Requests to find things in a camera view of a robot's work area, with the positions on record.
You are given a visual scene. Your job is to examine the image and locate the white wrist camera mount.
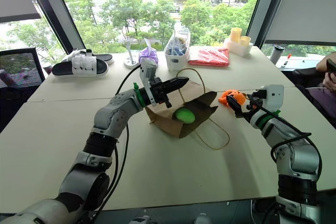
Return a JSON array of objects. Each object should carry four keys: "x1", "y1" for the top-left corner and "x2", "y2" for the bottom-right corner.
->
[
  {"x1": 139, "y1": 58, "x2": 159, "y2": 107},
  {"x1": 259, "y1": 84, "x2": 285, "y2": 112}
]

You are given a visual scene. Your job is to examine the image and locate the white basket with bagged items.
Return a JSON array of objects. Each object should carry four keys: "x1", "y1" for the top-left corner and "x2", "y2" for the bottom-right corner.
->
[{"x1": 164, "y1": 26, "x2": 192, "y2": 72}]

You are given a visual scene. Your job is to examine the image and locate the black phone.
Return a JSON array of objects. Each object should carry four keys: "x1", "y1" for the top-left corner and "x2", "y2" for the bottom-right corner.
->
[{"x1": 326, "y1": 58, "x2": 336, "y2": 74}]

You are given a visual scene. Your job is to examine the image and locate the black slipper white strap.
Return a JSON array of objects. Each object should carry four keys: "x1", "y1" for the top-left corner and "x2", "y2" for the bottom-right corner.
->
[
  {"x1": 51, "y1": 55, "x2": 109, "y2": 78},
  {"x1": 67, "y1": 48, "x2": 115, "y2": 66}
]

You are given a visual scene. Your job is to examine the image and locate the green plush toy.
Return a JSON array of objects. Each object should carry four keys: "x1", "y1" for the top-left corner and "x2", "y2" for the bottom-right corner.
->
[{"x1": 172, "y1": 107, "x2": 196, "y2": 125}]

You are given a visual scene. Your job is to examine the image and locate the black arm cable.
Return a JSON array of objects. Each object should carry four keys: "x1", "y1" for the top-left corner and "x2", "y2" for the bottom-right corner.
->
[
  {"x1": 89, "y1": 63, "x2": 144, "y2": 224},
  {"x1": 258, "y1": 104, "x2": 323, "y2": 183}
]

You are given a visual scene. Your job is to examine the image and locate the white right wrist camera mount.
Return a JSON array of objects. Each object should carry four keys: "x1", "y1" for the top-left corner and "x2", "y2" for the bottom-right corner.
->
[{"x1": 259, "y1": 84, "x2": 285, "y2": 112}]

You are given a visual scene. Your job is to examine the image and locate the orange plush toy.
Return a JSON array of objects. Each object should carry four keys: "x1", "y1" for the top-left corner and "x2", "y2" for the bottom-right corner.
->
[{"x1": 218, "y1": 89, "x2": 248, "y2": 108}]

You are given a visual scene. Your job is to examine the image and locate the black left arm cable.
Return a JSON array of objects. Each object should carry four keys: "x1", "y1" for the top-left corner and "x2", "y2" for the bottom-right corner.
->
[{"x1": 89, "y1": 63, "x2": 144, "y2": 224}]

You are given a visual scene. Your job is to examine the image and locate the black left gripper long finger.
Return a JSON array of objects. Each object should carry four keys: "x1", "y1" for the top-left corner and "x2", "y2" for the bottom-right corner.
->
[{"x1": 162, "y1": 77, "x2": 190, "y2": 94}]

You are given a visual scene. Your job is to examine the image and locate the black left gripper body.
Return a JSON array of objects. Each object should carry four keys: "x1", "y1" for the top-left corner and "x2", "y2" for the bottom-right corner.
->
[{"x1": 150, "y1": 76, "x2": 169, "y2": 104}]

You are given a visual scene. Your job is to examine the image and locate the red folded cloth package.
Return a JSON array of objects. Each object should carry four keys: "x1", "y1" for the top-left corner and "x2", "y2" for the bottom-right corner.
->
[{"x1": 187, "y1": 46, "x2": 231, "y2": 68}]

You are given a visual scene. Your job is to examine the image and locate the tall yellow cup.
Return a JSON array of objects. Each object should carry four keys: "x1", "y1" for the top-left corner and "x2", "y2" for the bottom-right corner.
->
[{"x1": 229, "y1": 27, "x2": 243, "y2": 44}]

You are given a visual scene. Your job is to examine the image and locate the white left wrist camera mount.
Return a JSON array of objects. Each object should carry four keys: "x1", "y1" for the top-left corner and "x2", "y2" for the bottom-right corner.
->
[{"x1": 139, "y1": 58, "x2": 159, "y2": 107}]

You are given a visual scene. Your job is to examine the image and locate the silver tumbler black lid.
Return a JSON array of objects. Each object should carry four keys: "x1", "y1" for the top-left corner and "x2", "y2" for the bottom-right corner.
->
[{"x1": 269, "y1": 45, "x2": 286, "y2": 65}]

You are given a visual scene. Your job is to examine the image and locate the white plastic box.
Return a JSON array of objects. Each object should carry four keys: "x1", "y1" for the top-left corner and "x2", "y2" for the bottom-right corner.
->
[{"x1": 223, "y1": 37, "x2": 254, "y2": 58}]

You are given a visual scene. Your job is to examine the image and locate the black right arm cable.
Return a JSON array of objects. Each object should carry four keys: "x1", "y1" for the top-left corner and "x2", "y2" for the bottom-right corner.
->
[{"x1": 258, "y1": 104, "x2": 323, "y2": 183}]

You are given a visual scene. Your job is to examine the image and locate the white stand with round base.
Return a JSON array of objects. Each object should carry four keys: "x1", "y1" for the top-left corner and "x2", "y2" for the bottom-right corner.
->
[{"x1": 123, "y1": 39, "x2": 140, "y2": 69}]

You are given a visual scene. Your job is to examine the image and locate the black mesh office chair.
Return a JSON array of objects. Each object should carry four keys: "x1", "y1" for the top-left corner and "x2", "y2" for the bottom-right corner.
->
[{"x1": 0, "y1": 47, "x2": 46, "y2": 133}]

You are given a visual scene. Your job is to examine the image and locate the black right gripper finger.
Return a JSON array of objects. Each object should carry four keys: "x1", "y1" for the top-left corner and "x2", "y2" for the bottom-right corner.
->
[
  {"x1": 234, "y1": 110, "x2": 251, "y2": 123},
  {"x1": 226, "y1": 95, "x2": 247, "y2": 114}
]

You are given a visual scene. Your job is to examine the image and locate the seated person purple clothes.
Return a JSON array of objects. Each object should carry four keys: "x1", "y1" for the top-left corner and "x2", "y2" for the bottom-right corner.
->
[{"x1": 293, "y1": 51, "x2": 336, "y2": 124}]

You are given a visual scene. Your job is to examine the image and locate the brown paper bag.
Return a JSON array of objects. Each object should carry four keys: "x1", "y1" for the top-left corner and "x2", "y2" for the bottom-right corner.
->
[{"x1": 145, "y1": 67, "x2": 231, "y2": 151}]

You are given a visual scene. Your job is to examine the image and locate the purple plastic bag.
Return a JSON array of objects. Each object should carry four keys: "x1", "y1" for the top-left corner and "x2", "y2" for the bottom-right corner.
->
[{"x1": 138, "y1": 46, "x2": 159, "y2": 67}]

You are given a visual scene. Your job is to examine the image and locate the dark window frame post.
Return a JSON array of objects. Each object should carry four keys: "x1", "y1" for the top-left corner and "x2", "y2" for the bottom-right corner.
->
[
  {"x1": 246, "y1": 0, "x2": 277, "y2": 49},
  {"x1": 22, "y1": 0, "x2": 86, "y2": 55}
]

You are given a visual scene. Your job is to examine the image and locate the white marker red cap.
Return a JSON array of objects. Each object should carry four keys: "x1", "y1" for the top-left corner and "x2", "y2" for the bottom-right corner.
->
[{"x1": 280, "y1": 53, "x2": 292, "y2": 69}]

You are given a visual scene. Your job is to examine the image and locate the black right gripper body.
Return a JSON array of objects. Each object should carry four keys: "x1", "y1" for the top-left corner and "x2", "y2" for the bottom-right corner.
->
[{"x1": 245, "y1": 90, "x2": 267, "y2": 116}]

